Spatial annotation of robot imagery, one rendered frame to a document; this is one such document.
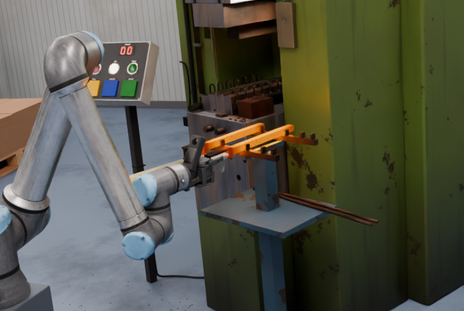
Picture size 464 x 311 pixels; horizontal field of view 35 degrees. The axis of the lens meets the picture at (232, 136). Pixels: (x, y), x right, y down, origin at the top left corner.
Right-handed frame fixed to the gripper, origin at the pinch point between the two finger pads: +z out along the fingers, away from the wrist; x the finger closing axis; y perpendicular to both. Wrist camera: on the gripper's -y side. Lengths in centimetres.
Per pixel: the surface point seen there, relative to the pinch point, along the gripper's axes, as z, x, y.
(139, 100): 33, -81, -4
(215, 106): 44, -45, -3
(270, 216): 14.2, 6.4, 26.3
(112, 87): 31, -96, -10
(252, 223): 6.1, 5.0, 26.3
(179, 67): 330, -375, 49
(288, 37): 51, -9, -31
